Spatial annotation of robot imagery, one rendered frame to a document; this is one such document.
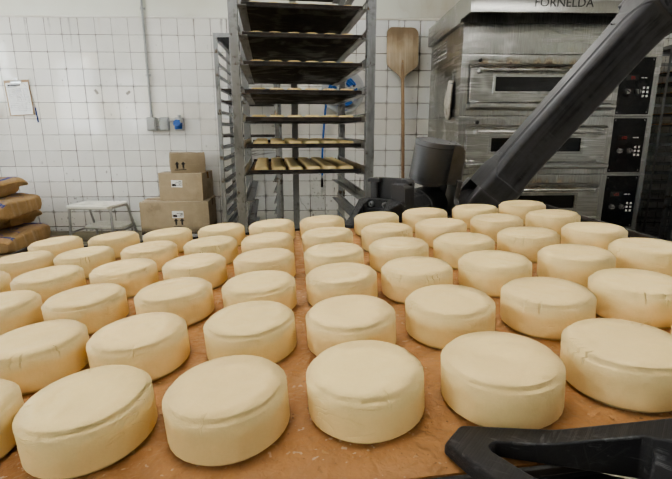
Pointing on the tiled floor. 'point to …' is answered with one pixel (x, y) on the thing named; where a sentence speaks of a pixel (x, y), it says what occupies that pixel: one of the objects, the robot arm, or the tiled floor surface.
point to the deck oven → (468, 48)
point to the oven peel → (402, 65)
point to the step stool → (102, 221)
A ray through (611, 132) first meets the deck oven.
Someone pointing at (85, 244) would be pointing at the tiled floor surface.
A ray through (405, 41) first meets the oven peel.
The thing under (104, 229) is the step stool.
